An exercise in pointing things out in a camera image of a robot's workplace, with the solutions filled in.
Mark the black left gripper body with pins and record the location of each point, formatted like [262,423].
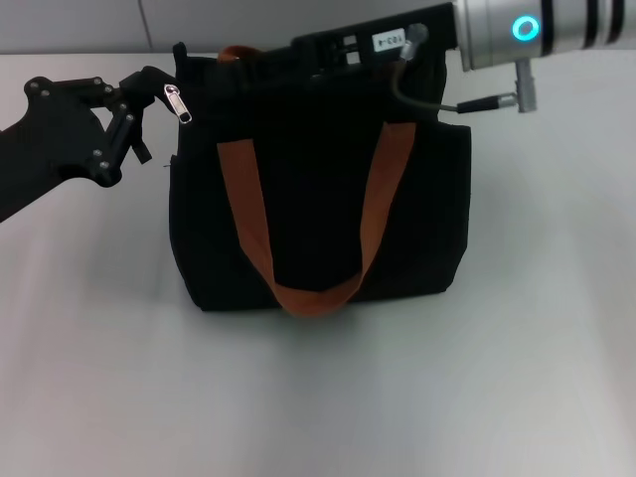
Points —
[45,134]

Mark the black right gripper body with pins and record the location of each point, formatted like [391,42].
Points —
[432,30]

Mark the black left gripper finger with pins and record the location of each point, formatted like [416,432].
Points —
[121,131]
[141,84]

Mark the silver zipper pull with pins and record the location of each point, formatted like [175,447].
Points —
[179,104]

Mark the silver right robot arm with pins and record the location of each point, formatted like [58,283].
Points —
[497,30]

